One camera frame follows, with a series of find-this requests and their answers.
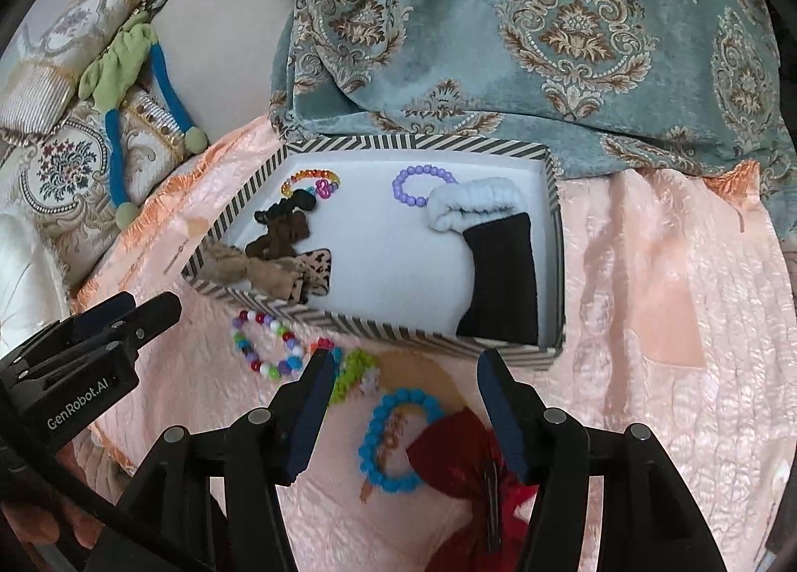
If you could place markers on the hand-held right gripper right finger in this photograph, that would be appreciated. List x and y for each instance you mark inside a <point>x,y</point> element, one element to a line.
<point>504,416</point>

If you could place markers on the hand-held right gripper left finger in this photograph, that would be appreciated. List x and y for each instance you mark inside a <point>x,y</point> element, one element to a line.
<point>311,416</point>

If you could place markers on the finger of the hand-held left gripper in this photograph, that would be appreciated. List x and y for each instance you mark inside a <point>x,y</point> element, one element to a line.
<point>152,320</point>
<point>103,314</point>

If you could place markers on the red bow hair clip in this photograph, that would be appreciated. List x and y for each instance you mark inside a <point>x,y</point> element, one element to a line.
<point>448,460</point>

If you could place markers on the striped cardboard box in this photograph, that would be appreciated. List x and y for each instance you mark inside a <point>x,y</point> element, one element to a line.
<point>373,248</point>

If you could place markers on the person's left hand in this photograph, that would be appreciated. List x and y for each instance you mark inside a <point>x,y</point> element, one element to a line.
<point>31,525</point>

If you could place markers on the white pillow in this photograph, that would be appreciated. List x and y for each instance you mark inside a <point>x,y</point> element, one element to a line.
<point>25,286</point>

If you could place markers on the cream floral medallion pillow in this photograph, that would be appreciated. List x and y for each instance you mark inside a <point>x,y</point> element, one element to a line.
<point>62,180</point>

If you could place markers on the leopard print hair clip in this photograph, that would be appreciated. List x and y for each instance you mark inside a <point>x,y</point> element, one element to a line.
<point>317,273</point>

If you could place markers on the pink textured bedspread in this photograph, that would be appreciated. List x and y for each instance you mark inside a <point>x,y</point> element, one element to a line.
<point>654,298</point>

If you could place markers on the white fluffy scrunchie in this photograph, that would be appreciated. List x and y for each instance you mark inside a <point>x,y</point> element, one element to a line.
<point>461,202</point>

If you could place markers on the green and blue plush toy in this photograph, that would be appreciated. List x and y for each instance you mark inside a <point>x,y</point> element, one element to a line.
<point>118,65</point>

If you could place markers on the striped floral embroidered pillow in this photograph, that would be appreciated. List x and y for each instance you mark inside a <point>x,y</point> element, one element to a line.
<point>56,49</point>

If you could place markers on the plain beige cushion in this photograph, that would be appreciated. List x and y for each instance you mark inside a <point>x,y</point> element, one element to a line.
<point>230,49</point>

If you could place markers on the teal damask patterned blanket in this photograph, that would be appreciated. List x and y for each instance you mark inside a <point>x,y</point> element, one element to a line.
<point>467,49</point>

